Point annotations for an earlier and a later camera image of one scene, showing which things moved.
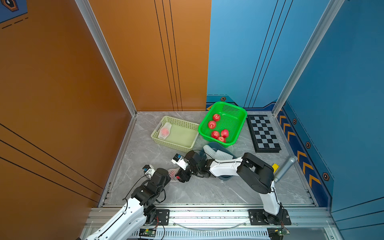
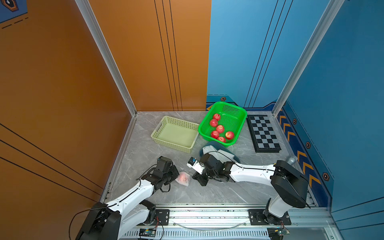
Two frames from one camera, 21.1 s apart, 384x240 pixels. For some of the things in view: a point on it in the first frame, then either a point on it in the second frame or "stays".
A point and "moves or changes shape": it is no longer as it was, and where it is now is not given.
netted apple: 172,172 moves or changes shape
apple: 225,133 moves or changes shape
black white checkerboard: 263,135 stays
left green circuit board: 149,232 stays
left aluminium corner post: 90,17 stays
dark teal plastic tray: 218,147 stays
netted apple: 165,130 moves or changes shape
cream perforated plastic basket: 177,133 stays
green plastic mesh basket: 232,118 stays
